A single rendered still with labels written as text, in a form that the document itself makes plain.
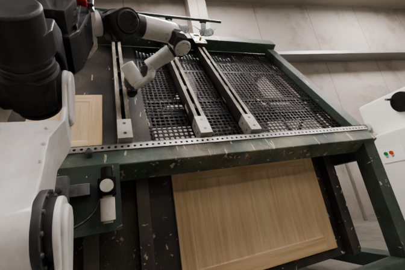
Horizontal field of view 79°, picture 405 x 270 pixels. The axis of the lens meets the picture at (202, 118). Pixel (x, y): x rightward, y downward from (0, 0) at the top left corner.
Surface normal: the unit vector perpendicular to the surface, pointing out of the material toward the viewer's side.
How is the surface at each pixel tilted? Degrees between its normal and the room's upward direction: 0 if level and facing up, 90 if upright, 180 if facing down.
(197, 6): 90
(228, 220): 90
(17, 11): 67
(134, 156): 60
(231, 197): 90
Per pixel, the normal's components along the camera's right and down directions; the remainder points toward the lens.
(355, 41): 0.21, -0.34
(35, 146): 0.22, -0.72
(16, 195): 0.14, -0.87
